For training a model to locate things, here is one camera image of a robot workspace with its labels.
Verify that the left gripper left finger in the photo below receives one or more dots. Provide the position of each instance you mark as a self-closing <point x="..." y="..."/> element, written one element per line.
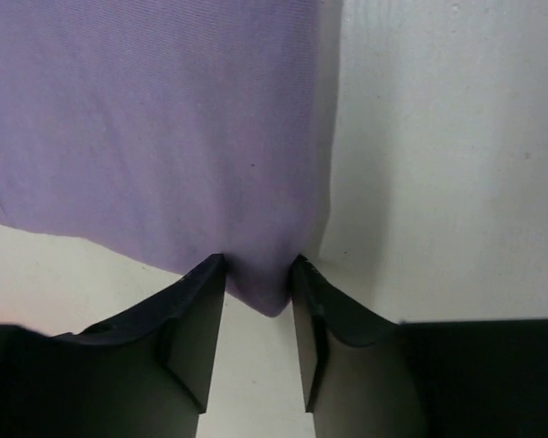
<point x="145" y="372"/>

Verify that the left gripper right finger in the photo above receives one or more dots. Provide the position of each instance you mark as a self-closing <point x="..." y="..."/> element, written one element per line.
<point x="365" y="376"/>

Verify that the lavender t shirt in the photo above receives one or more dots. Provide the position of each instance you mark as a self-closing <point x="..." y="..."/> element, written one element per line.
<point x="167" y="131"/>

